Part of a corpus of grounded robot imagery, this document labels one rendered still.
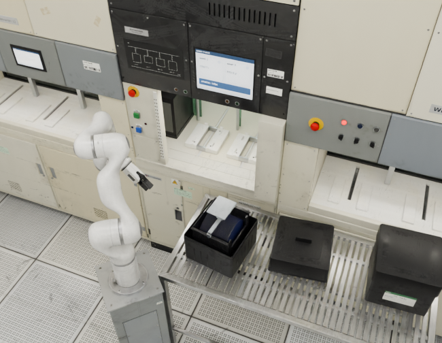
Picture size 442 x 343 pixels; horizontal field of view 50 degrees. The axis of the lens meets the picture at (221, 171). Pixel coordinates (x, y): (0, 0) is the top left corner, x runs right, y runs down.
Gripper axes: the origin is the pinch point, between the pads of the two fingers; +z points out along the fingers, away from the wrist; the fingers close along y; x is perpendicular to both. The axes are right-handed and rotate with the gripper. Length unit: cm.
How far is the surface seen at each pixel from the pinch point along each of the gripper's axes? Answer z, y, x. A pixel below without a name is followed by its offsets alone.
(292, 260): 71, 42, 11
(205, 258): 43.3, 19.8, -12.2
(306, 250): 74, 42, 20
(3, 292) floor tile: -9, -116, -86
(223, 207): 29.1, 37.0, 6.8
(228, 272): 55, 26, -11
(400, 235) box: 94, 72, 45
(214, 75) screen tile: -18, 50, 45
